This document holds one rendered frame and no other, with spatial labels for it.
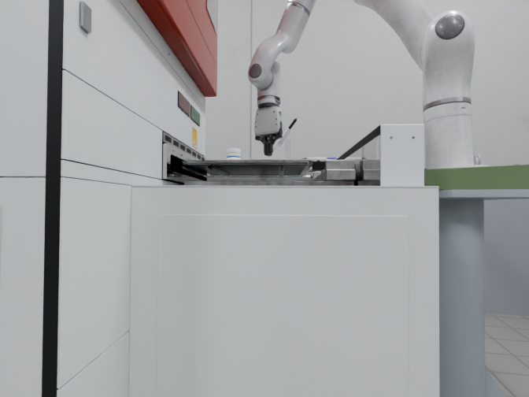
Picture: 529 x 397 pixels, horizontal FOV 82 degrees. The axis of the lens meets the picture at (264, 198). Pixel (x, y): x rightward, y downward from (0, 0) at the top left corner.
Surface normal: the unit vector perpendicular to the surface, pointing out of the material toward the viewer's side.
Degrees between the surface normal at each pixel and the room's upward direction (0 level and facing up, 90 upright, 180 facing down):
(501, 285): 90
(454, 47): 125
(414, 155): 90
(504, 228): 90
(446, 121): 90
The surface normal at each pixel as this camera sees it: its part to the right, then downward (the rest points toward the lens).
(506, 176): -0.21, -0.02
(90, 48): 1.00, 0.00
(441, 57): -0.41, 0.62
